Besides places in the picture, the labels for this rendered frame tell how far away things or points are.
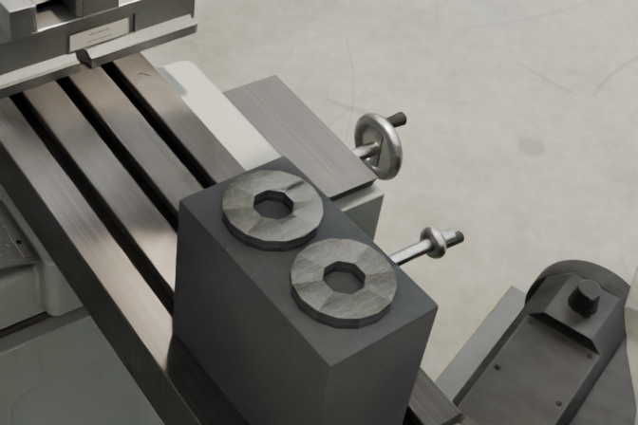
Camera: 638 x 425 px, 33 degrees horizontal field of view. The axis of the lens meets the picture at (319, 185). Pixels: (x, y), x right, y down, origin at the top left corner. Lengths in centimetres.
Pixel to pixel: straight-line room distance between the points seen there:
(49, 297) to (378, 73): 186
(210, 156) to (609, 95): 205
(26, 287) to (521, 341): 73
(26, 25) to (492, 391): 80
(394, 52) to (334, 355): 232
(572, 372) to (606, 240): 113
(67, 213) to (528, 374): 73
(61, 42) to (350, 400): 65
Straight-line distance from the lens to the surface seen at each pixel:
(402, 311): 91
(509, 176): 282
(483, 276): 255
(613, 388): 168
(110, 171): 127
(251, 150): 147
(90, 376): 152
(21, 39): 135
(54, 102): 136
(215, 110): 153
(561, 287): 172
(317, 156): 161
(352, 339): 88
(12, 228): 131
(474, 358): 186
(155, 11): 144
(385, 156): 179
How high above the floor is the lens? 181
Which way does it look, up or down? 43 degrees down
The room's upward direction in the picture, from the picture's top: 10 degrees clockwise
